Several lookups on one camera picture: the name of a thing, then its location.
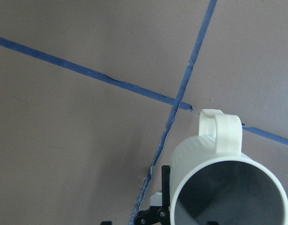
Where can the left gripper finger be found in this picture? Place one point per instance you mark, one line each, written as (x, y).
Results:
(158, 211)

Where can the white plastic mug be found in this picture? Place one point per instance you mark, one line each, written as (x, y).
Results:
(211, 180)

